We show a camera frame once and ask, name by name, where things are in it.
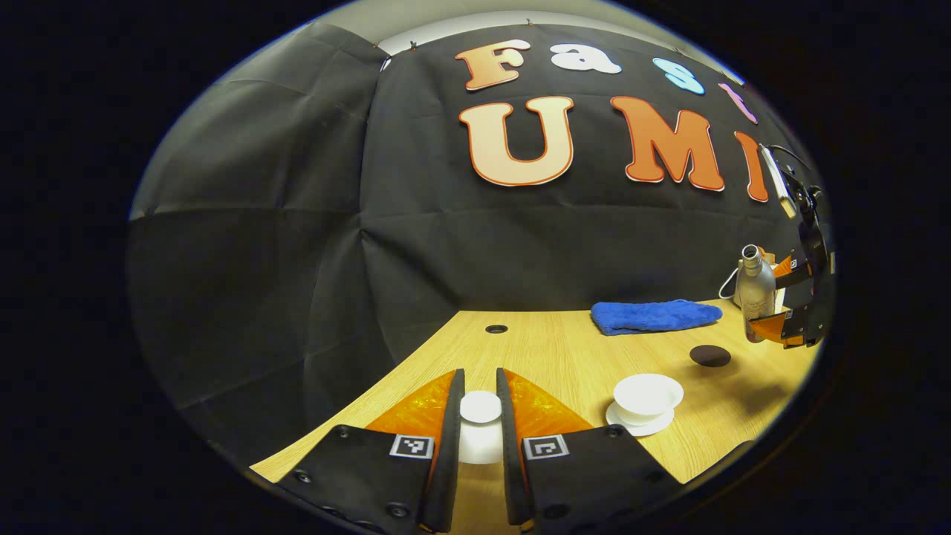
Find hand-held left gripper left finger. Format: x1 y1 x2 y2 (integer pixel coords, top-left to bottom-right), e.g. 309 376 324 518
276 368 467 534

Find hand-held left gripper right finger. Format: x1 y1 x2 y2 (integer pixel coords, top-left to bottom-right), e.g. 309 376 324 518
496 366 681 533

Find silver water bottle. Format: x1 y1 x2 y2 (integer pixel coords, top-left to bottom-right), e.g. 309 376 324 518
739 244 778 344

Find dark round coaster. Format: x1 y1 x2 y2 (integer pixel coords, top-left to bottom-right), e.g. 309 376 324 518
689 345 733 369

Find white teacup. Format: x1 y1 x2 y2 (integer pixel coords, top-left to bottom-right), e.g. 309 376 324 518
614 373 685 427

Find blue towel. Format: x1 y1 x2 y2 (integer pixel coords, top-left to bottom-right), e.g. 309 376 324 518
591 299 724 337

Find white saucer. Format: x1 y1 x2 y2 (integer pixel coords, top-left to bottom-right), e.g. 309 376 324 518
605 401 676 438

